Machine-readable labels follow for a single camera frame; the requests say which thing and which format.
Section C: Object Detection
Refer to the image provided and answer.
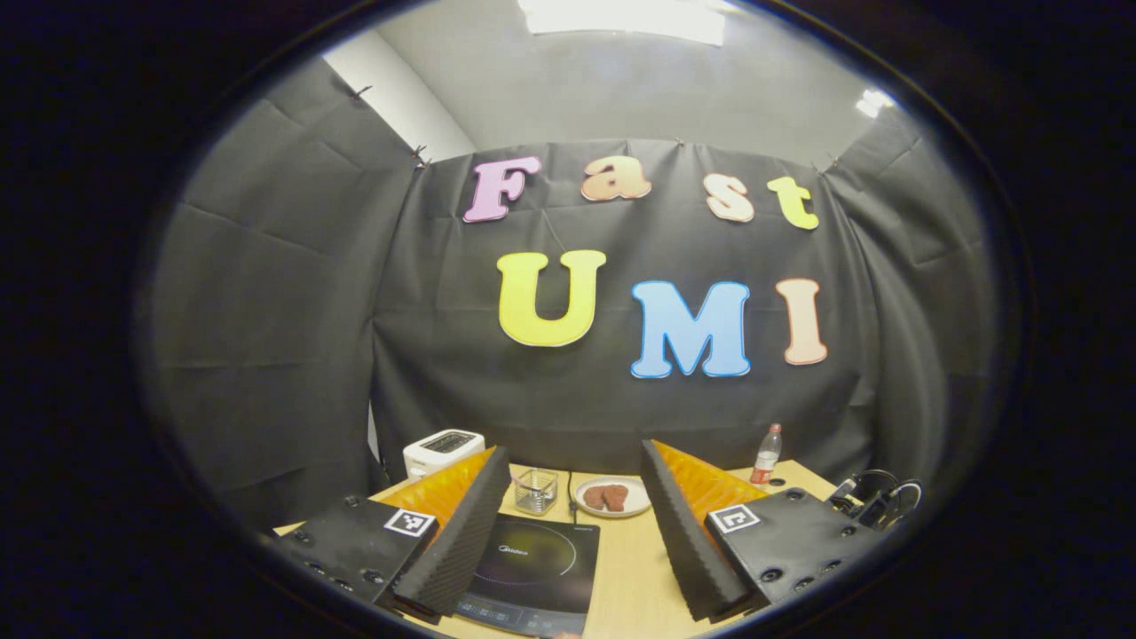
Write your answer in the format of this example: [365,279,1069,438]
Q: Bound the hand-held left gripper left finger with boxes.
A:
[266,446,513,619]

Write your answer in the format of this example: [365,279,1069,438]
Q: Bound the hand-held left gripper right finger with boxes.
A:
[639,439,888,622]

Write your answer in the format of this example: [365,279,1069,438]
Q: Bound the black induction cooktop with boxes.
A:
[457,513,602,637]

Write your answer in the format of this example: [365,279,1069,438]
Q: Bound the white oval plate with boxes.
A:
[574,477,653,519]

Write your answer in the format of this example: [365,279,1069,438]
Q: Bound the white toaster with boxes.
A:
[403,430,486,481]

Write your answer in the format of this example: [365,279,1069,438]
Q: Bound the clear plastic water bottle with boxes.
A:
[750,423,785,485]

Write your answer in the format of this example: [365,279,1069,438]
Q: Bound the black backdrop cloth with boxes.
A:
[142,58,1004,525]

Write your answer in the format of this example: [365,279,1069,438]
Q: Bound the large ceiling light panel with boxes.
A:
[517,0,729,47]

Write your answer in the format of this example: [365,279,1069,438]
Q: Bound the small wire mesh basket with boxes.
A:
[513,468,560,517]

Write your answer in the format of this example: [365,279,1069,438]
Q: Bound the black looped cables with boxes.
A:
[828,469,924,532]

